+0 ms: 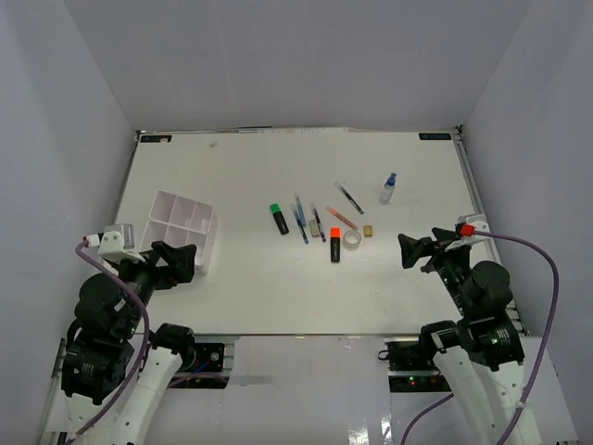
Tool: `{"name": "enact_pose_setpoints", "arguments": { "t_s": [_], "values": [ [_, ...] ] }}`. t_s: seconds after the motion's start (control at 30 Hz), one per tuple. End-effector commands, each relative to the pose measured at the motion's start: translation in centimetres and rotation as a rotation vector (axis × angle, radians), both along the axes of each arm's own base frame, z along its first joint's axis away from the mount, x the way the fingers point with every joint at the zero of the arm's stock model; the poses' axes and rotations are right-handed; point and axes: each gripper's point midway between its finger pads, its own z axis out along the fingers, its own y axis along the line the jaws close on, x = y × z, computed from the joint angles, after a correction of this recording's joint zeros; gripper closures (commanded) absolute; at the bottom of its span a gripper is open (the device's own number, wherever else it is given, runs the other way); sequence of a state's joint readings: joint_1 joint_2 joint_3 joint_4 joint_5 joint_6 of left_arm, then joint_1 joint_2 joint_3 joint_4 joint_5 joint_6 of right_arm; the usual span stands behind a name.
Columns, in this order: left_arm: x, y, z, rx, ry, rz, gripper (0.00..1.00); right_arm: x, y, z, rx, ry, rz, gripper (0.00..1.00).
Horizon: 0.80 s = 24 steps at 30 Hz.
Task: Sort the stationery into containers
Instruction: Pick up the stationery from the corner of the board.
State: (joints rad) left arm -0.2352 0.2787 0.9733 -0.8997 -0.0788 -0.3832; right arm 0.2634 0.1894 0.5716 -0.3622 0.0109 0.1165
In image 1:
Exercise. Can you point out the purple pen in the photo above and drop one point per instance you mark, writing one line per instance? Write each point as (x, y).
(317, 219)

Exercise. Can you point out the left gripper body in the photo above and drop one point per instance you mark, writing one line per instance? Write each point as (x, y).
(146, 275)

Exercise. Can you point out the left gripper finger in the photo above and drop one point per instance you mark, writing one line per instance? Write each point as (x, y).
(182, 263)
(160, 253)

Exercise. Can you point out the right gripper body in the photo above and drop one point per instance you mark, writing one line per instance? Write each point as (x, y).
(452, 264)

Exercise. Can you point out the grey eraser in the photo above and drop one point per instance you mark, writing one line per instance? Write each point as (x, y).
(314, 229)

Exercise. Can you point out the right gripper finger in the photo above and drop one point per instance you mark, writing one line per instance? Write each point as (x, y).
(444, 236)
(413, 249)

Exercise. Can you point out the right black table label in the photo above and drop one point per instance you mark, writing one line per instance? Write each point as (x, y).
(435, 136)

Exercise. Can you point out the green pen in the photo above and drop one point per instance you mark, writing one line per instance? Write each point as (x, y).
(350, 198)

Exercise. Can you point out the light blue pen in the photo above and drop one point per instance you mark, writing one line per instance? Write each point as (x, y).
(300, 211)

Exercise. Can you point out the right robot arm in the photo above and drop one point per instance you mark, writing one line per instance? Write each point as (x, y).
(481, 356)

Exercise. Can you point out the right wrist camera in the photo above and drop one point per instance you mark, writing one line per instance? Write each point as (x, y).
(470, 229)

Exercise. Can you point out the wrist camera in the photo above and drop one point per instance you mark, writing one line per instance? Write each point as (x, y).
(470, 229)
(117, 244)

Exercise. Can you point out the clear bottle blue cap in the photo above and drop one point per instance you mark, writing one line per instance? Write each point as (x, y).
(388, 189)

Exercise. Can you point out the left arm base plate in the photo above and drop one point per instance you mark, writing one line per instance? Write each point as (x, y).
(210, 369)

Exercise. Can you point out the dark blue pen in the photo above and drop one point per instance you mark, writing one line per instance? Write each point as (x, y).
(300, 225)

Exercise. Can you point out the black table label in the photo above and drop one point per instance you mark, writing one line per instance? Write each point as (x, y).
(435, 136)
(155, 138)

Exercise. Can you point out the white compartment tray front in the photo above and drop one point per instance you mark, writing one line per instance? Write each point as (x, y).
(177, 237)

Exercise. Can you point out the left black table label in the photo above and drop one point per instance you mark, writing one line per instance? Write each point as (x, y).
(155, 138)

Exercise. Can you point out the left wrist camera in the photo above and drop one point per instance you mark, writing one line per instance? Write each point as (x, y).
(117, 244)

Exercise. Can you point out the green cap black highlighter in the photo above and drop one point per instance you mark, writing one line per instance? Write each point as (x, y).
(279, 219)

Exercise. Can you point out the orange cap black highlighter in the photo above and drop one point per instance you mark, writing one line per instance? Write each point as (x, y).
(335, 244)

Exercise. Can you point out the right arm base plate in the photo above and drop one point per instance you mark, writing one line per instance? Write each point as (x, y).
(409, 371)

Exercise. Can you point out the clear tape roll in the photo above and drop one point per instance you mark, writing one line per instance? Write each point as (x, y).
(352, 239)

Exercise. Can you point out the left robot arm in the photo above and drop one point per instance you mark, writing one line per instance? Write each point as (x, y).
(116, 370)

